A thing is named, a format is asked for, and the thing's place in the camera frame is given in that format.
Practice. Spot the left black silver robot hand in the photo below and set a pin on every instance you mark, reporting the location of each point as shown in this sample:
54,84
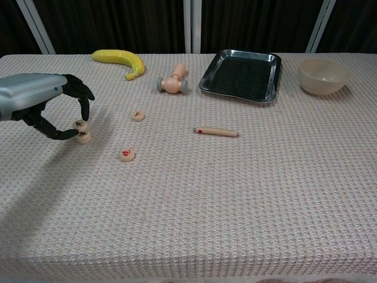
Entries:
26,91

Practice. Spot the wooden chess disc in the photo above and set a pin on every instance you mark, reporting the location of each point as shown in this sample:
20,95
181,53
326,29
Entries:
127,154
83,135
85,142
79,124
138,115

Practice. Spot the wooden chess disc top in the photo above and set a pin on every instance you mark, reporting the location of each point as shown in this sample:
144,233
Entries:
138,115

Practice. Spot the wooden chess disc bottom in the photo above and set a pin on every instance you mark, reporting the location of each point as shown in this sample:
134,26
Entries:
127,154

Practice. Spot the black pleated curtain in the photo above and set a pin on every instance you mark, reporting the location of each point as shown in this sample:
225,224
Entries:
117,23
253,23
11,26
353,23

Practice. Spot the yellow banana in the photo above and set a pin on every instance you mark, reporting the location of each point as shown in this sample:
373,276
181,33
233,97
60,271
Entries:
117,56

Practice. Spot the peach toy hammer grey ends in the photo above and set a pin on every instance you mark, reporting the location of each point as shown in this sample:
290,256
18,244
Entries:
173,84

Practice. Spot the small wooden stick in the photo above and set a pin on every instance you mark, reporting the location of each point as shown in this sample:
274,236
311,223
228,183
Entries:
215,131

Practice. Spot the pink woven tablecloth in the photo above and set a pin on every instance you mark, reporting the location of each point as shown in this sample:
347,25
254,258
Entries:
206,206

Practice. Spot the rectangular metal tray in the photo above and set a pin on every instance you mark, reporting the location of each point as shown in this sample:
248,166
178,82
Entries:
241,76

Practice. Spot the beige plastic bowl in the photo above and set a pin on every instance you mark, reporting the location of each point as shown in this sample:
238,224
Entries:
324,82

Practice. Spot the white metal frame post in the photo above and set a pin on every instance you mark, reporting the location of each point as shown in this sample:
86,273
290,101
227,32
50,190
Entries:
187,26
39,29
196,26
321,26

